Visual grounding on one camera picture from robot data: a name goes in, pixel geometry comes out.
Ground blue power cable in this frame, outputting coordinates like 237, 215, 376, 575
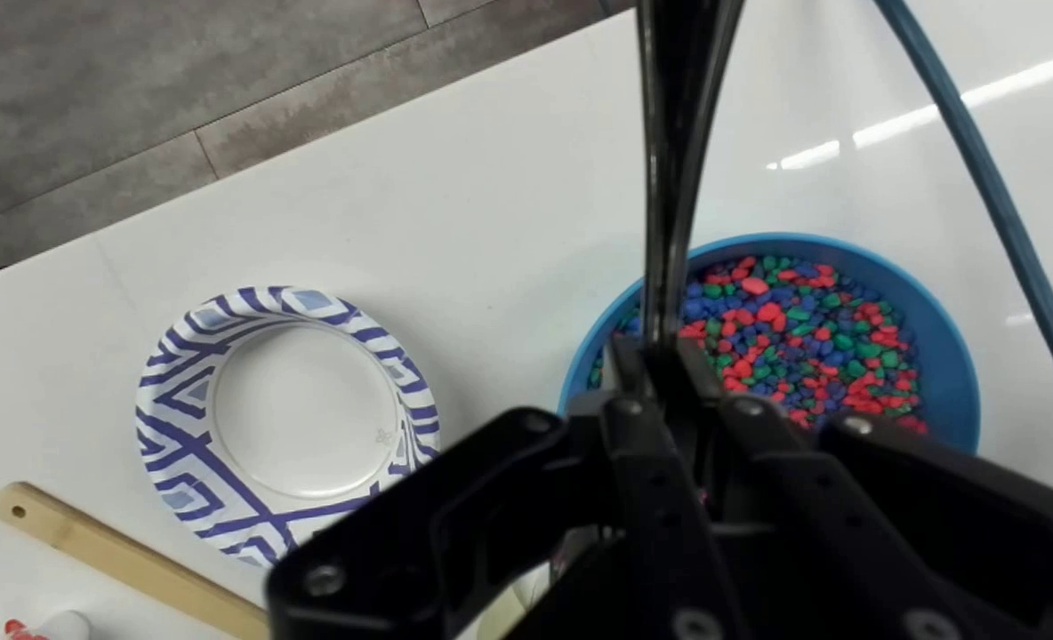
875, 0, 1053, 447

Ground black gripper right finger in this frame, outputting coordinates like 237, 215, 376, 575
665, 338, 1053, 640

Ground red green blue beads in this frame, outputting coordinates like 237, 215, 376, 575
593, 252, 931, 439

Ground blue patterned paper bowl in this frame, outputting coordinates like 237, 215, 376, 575
132, 280, 444, 568

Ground slotted wooden spatula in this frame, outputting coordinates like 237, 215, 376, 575
0, 476, 269, 640

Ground small red capped bottle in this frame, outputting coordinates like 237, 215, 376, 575
0, 610, 96, 640

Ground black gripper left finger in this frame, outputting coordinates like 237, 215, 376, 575
267, 336, 752, 640

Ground dark metal spoon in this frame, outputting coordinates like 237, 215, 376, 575
632, 0, 746, 355

